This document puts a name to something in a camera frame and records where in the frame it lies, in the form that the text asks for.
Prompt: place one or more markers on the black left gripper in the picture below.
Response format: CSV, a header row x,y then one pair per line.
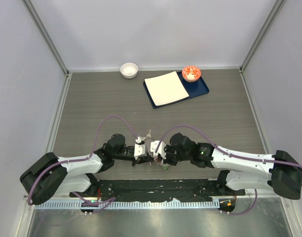
x,y
142,159

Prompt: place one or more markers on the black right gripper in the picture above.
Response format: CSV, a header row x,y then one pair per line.
x,y
167,160

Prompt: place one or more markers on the metal key organizer blue handle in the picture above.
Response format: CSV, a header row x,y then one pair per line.
x,y
160,162

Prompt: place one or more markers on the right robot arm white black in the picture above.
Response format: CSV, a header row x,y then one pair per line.
x,y
278,172

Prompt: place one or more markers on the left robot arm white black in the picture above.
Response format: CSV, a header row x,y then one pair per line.
x,y
52,175

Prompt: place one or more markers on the loose silver key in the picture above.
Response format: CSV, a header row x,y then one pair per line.
x,y
148,134

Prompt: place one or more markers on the white square plate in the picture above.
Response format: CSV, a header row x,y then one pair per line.
x,y
166,89

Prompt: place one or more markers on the dark blue tray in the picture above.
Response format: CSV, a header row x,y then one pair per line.
x,y
194,89

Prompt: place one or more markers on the white bowl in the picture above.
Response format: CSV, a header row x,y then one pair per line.
x,y
129,70

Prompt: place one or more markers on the orange patterned bowl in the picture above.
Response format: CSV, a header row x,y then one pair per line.
x,y
191,73

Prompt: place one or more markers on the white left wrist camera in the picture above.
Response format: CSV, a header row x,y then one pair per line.
x,y
140,149

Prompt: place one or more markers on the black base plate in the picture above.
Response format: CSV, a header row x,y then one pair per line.
x,y
184,190

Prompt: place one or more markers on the slotted cable duct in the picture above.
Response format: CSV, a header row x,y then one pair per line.
x,y
174,204

